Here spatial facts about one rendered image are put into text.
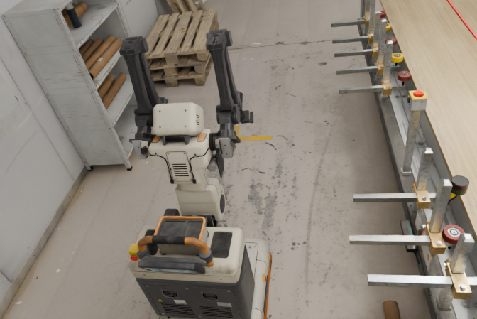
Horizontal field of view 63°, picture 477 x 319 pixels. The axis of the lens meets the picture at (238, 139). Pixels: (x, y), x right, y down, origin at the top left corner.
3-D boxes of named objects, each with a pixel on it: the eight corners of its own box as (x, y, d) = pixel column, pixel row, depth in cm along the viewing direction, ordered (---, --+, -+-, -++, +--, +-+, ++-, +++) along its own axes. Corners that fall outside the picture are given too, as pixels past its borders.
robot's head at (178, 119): (194, 134, 174) (194, 101, 174) (151, 136, 178) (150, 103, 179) (204, 136, 188) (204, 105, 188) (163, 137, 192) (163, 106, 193)
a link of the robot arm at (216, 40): (200, 38, 167) (223, 35, 165) (208, 28, 178) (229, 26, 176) (218, 127, 190) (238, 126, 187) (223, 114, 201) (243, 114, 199)
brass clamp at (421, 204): (416, 209, 182) (417, 202, 179) (410, 187, 192) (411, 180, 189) (430, 209, 181) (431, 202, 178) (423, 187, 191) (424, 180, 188)
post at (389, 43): (381, 105, 273) (387, 42, 243) (380, 102, 275) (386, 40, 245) (386, 104, 272) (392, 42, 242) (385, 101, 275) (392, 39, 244)
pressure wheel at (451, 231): (441, 255, 164) (446, 239, 157) (436, 239, 170) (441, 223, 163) (462, 256, 162) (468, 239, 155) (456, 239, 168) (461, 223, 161)
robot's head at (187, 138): (189, 156, 180) (185, 138, 174) (165, 157, 182) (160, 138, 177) (194, 148, 186) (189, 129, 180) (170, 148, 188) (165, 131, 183)
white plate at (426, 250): (426, 272, 169) (430, 258, 163) (414, 224, 189) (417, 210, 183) (428, 272, 169) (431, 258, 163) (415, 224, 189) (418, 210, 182)
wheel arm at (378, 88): (338, 95, 267) (338, 89, 264) (338, 92, 270) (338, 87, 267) (405, 91, 259) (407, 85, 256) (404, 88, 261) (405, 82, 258)
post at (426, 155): (411, 221, 199) (424, 151, 169) (409, 216, 201) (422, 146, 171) (418, 221, 198) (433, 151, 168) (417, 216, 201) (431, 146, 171)
